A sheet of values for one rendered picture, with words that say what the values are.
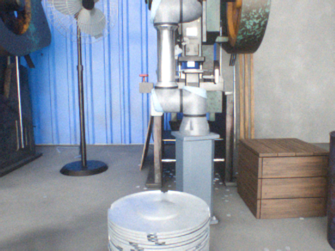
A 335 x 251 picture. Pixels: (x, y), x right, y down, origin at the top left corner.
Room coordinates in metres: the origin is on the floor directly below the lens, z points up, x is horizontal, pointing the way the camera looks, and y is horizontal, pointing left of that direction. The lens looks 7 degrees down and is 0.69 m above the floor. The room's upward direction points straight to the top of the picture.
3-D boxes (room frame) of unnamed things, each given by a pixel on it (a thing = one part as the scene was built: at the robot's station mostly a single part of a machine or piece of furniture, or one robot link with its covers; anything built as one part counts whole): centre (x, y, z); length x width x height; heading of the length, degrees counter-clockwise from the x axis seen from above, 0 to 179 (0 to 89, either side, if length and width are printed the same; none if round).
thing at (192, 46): (2.19, -0.12, 1.04); 0.17 x 0.15 x 0.30; 1
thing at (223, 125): (2.38, -0.39, 0.45); 0.92 x 0.12 x 0.90; 1
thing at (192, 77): (2.06, -0.13, 0.72); 0.25 x 0.14 x 0.14; 1
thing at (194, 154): (1.45, -0.10, 0.23); 0.19 x 0.19 x 0.45; 19
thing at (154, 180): (2.37, 0.15, 0.45); 0.92 x 0.12 x 0.90; 1
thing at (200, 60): (2.24, -0.12, 0.86); 0.20 x 0.16 x 0.05; 91
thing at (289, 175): (1.63, -0.60, 0.18); 0.40 x 0.38 x 0.35; 3
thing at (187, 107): (1.45, -0.09, 0.62); 0.13 x 0.12 x 0.14; 91
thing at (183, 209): (0.81, 0.05, 0.33); 0.29 x 0.29 x 0.01
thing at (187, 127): (1.45, -0.10, 0.50); 0.15 x 0.15 x 0.10
